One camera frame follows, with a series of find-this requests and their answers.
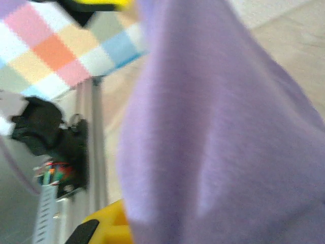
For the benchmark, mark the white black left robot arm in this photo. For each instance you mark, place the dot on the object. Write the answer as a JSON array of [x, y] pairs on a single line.
[[38, 122]]

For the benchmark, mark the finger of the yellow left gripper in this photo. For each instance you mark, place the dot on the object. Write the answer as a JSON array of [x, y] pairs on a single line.
[[78, 12]]

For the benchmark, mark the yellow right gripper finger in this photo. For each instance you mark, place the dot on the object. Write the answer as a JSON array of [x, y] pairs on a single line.
[[109, 223]]

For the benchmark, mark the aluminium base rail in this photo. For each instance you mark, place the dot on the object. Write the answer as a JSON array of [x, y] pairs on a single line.
[[97, 139]]

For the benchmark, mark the purple t-shirt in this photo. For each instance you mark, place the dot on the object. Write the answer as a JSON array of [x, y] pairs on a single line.
[[215, 127]]

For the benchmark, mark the grey metal panel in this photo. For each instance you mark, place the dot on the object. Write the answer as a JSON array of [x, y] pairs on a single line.
[[15, 218]]

